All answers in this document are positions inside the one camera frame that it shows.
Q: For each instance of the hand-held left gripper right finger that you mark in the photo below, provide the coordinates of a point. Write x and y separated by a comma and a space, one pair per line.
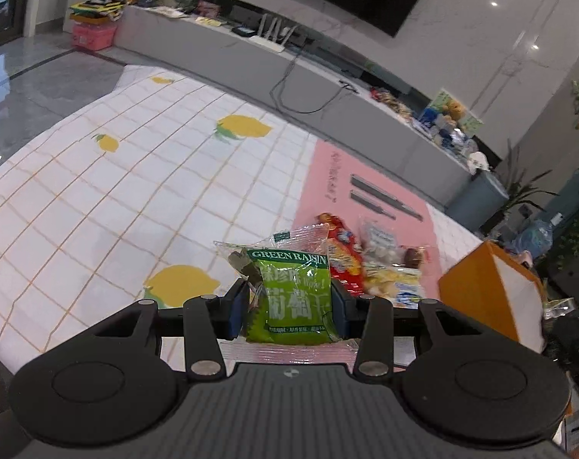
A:
341, 313

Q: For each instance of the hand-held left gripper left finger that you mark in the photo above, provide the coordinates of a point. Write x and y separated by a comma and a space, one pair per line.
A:
238, 313

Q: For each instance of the green raisin packet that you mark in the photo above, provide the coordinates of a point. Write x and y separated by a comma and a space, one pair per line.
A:
294, 296

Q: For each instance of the red snack packet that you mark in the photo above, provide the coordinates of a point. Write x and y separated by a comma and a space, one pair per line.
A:
343, 258

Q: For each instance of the yellow and white snack packet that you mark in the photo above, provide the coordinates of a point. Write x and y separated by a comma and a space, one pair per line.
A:
394, 287

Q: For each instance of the clear packet of white candies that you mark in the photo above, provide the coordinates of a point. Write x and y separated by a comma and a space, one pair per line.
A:
380, 244

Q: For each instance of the orange cardboard box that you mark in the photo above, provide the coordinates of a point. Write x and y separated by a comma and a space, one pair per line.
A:
476, 291

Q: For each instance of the pile of snacks on console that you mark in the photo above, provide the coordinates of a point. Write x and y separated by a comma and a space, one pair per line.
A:
390, 103

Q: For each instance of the short metal drawer slide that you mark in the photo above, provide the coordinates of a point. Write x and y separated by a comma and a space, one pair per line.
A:
370, 203

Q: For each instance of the long metal drawer slide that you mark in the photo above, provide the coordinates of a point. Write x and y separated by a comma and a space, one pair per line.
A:
385, 196

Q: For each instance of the pink mat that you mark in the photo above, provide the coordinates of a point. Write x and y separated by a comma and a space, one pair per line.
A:
327, 177

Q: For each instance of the lemon print checked tablecloth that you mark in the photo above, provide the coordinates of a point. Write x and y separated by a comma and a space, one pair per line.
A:
127, 191

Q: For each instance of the grey blue trash can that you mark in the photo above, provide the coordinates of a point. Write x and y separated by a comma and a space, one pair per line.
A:
476, 198

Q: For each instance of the grey television console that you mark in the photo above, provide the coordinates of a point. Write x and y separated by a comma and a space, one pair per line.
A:
366, 129

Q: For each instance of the blue water bottle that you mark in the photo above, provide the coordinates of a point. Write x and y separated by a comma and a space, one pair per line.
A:
538, 236

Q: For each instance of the long leaf potted plant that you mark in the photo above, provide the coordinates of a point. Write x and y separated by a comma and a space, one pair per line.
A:
523, 191

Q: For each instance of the teddy bear toy box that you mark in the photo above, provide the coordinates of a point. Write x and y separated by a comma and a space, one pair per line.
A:
447, 114

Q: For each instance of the climbing green plant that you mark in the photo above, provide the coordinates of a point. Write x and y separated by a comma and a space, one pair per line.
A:
578, 229

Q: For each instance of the white router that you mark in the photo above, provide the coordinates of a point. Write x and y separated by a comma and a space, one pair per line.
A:
270, 44

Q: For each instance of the small black device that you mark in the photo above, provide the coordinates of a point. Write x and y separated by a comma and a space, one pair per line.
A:
244, 31

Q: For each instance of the pink storage box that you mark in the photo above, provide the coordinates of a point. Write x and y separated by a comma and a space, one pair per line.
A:
93, 36

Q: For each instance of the stack of yellow green boxes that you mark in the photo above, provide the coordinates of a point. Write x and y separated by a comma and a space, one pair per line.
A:
96, 9

